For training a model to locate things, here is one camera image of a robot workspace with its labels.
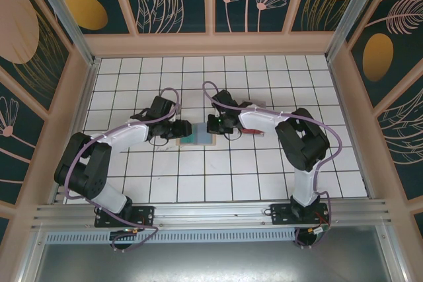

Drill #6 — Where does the tan card holder blue pocket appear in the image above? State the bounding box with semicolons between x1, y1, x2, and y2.
176;122;218;147

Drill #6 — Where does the bright red credit card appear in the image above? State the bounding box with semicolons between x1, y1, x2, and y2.
242;127;266;137

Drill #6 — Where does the grey metal sheet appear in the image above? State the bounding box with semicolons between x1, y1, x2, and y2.
31;225;403;282

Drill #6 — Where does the green circuit board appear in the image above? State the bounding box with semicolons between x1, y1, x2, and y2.
310;224;332;237

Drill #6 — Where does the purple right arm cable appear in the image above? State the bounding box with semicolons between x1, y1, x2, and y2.
202;81;344;250

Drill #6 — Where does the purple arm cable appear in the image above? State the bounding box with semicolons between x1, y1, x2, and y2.
61;87;182;254
202;81;344;250

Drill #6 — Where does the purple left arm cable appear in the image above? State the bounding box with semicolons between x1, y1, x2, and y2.
61;87;182;254

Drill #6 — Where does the aluminium mounting rail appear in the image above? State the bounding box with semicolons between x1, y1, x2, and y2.
31;198;393;230

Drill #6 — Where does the aluminium table side rail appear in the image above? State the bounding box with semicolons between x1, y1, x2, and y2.
326;58;376;199
49;58;102;204

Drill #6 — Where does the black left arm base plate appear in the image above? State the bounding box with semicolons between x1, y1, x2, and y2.
95;205;156;229

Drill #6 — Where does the grey slotted cable duct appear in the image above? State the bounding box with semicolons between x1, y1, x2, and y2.
44;227;297;244

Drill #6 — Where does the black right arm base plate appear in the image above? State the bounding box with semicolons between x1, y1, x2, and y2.
270;201;331;227

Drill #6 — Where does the aluminium frame post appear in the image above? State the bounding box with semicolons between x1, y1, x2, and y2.
26;0;102;69
325;0;389;63

